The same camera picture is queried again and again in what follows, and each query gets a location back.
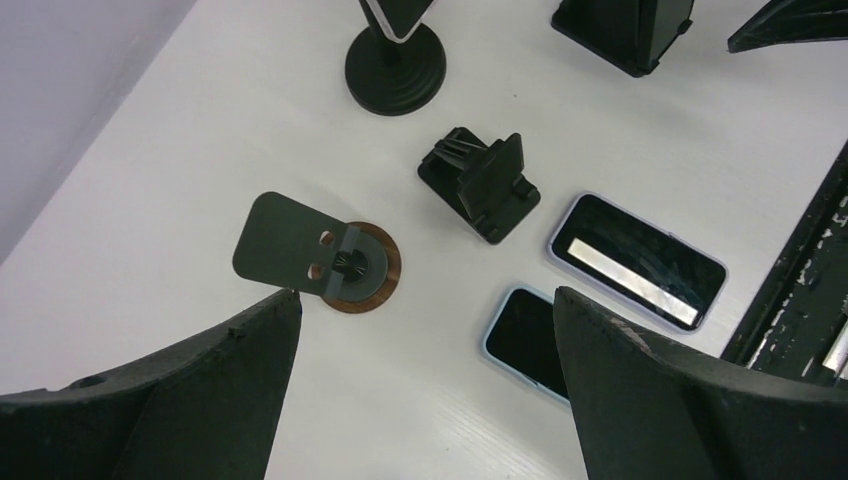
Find black phone stand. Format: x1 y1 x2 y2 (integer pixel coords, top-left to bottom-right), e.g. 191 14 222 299
551 0 694 78
417 127 541 245

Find blue case phone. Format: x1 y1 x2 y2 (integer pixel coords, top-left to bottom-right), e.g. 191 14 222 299
480 285 569 405

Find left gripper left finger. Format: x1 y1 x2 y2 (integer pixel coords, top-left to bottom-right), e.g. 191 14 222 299
1 289 302 479

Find brown base phone stand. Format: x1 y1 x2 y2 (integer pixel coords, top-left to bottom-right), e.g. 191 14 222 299
232 192 402 314

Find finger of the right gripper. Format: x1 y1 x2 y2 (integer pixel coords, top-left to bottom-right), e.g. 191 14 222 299
727 0 847 53

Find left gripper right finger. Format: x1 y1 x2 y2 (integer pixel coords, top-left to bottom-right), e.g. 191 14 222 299
553 287 847 479

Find lilac case phone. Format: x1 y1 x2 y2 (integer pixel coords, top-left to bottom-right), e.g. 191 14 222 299
547 192 728 332

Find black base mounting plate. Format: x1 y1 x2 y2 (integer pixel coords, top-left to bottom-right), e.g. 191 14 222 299
721 150 847 390

